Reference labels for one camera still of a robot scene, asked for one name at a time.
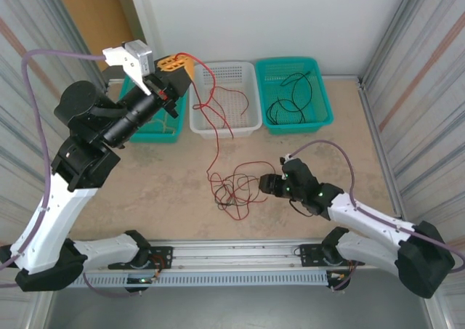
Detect yellow cable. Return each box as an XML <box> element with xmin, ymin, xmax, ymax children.
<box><xmin>150</xmin><ymin>113</ymin><xmax>179</xmax><ymax>134</ymax></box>

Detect thin black cable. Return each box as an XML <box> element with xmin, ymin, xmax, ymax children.
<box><xmin>212</xmin><ymin>174</ymin><xmax>270</xmax><ymax>211</ymax></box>

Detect thick black cable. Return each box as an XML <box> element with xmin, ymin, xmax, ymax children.
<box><xmin>266</xmin><ymin>70</ymin><xmax>314</xmax><ymax>126</ymax></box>

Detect teal plastic basket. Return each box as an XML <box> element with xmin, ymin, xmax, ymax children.
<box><xmin>118</xmin><ymin>74</ymin><xmax>189</xmax><ymax>144</ymax></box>
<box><xmin>254</xmin><ymin>55</ymin><xmax>335</xmax><ymax>136</ymax></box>

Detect white plastic basket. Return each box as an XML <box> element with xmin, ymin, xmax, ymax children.
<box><xmin>188</xmin><ymin>60</ymin><xmax>264</xmax><ymax>140</ymax></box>

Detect wooden door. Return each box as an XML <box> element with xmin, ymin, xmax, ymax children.
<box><xmin>50</xmin><ymin>0</ymin><xmax>153</xmax><ymax>72</ymax></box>

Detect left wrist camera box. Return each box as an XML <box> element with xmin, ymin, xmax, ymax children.
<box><xmin>102</xmin><ymin>40</ymin><xmax>153</xmax><ymax>94</ymax></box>

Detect white door frame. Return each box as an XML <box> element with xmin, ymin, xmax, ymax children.
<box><xmin>125</xmin><ymin>0</ymin><xmax>166</xmax><ymax>65</ymax></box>

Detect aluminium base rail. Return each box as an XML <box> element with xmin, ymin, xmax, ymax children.
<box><xmin>42</xmin><ymin>237</ymin><xmax>435</xmax><ymax>274</ymax></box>

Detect grey slotted cable duct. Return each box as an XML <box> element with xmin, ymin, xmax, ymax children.
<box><xmin>53</xmin><ymin>272</ymin><xmax>330</xmax><ymax>289</ymax></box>

